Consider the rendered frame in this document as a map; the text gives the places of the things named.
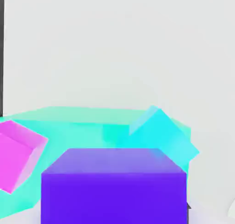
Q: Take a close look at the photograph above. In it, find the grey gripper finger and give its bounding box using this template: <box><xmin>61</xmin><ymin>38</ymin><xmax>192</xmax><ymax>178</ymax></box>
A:
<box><xmin>186</xmin><ymin>202</ymin><xmax>192</xmax><ymax>224</ymax></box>

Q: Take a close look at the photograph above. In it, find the small purple cube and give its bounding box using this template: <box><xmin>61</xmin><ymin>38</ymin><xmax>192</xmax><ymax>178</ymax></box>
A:
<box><xmin>40</xmin><ymin>148</ymin><xmax>188</xmax><ymax>224</ymax></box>

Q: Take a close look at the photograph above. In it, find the small cyan cube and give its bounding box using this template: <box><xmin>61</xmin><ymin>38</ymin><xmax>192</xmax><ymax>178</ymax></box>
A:
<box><xmin>129</xmin><ymin>105</ymin><xmax>201</xmax><ymax>172</ymax></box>

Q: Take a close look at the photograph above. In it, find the small magenta cube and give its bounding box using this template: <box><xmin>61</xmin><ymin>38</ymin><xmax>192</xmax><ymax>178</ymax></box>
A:
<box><xmin>0</xmin><ymin>120</ymin><xmax>49</xmax><ymax>195</ymax></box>

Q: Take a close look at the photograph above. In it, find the large turquoise box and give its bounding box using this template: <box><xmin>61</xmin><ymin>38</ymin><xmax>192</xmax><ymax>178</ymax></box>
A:
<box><xmin>0</xmin><ymin>106</ymin><xmax>192</xmax><ymax>219</ymax></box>

